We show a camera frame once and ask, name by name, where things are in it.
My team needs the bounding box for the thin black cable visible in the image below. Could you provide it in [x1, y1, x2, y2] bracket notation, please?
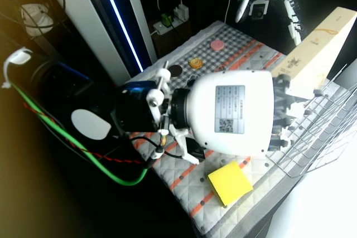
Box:
[129, 136, 186, 162]

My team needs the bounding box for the yellow flower toy cookie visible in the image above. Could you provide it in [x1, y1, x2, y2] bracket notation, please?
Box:
[189, 57, 204, 70]

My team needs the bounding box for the grey quilt with orange stripes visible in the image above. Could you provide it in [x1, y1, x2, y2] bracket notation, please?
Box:
[125, 20, 346, 235]

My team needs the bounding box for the white plug charger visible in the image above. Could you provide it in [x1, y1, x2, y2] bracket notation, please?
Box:
[173, 3, 190, 21]

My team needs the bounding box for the white pillar with blue light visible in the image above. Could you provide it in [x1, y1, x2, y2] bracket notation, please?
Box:
[38, 0, 157, 85]

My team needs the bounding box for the yellow sticky note pad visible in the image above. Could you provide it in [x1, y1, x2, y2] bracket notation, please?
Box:
[207, 161, 254, 208]

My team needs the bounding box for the brown cardboard box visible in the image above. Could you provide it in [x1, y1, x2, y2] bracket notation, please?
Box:
[152, 22, 194, 58]

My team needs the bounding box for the dark brown round toy cookie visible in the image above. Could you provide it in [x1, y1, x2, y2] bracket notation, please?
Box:
[168, 64, 183, 77]

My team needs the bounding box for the red twisted cable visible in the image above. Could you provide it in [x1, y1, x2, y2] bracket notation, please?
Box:
[23, 103, 146, 166]

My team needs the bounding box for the green cable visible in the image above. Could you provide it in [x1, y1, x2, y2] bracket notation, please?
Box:
[10, 83, 148, 186]

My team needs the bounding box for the wire metal rack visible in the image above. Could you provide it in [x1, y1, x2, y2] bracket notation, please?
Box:
[272, 62, 357, 179]

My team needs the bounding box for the beige hardcover book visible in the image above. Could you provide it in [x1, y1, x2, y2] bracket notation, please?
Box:
[270, 6, 357, 101]

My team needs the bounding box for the white power strip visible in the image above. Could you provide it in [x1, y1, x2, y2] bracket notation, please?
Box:
[152, 17, 191, 36]

